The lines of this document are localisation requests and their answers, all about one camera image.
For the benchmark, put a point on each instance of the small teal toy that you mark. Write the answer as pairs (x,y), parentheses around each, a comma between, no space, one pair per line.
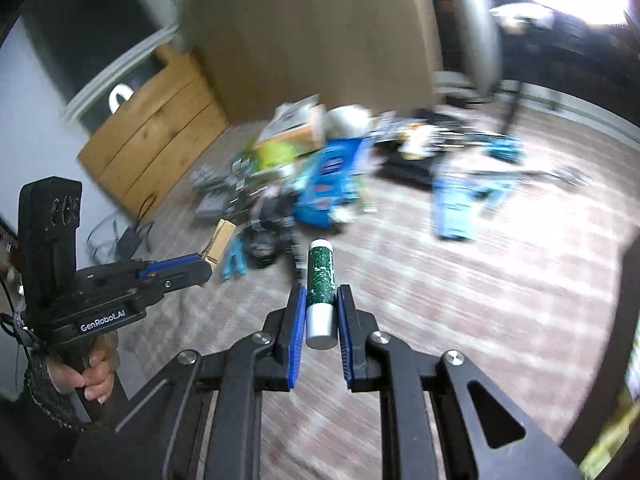
(235,257)

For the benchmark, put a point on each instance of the white bundle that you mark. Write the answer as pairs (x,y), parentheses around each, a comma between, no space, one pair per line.
(415,142)

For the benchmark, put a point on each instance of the light blue card holder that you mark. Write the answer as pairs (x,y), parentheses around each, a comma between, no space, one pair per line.
(455,207)

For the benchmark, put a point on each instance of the blue printed packet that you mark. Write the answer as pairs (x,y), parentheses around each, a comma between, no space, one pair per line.
(327,180)

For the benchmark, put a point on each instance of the green glitter tube silver cap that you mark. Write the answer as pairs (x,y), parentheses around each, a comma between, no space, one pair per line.
(320,280)

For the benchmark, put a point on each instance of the large beige wooden board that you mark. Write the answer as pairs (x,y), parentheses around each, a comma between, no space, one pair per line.
(310,35)

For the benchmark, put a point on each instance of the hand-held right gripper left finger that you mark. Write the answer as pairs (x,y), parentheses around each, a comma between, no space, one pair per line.
(298,335)

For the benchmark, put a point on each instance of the cardboard box with white label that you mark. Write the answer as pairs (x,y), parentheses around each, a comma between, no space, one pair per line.
(295,127)

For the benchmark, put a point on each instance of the black flat case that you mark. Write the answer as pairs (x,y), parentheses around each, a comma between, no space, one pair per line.
(405,170)

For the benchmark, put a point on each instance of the small cardboard box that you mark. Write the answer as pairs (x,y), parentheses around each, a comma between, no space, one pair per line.
(220,240)

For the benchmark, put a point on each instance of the pale grey round object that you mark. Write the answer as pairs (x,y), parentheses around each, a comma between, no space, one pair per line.
(347,120)

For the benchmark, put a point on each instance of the metal key bunch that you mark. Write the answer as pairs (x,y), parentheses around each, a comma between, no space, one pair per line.
(570,176)

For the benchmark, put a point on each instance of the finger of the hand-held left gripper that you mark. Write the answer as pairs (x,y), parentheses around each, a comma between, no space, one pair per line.
(187,276)
(170,263)

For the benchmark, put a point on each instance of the person's left forearm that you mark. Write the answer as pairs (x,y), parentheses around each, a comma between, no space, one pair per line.
(40,435)

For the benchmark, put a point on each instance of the grey plastic parts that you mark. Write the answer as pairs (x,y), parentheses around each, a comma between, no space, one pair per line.
(212,192)

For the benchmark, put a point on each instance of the yellow-green bag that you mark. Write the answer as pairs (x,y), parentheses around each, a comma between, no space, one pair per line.
(277,155)

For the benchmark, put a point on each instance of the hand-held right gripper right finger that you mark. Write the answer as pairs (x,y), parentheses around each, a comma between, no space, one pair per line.
(344,340)

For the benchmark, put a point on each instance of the teal clamp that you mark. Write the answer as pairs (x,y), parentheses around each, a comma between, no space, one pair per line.
(505,150)

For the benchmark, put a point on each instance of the person's left hand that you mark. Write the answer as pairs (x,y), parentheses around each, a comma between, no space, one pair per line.
(97,375)

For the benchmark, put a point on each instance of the dark storage container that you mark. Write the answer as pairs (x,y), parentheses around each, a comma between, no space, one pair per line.
(631,340)

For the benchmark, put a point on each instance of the wooden cabinet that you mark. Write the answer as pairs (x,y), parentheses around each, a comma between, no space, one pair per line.
(160,130)

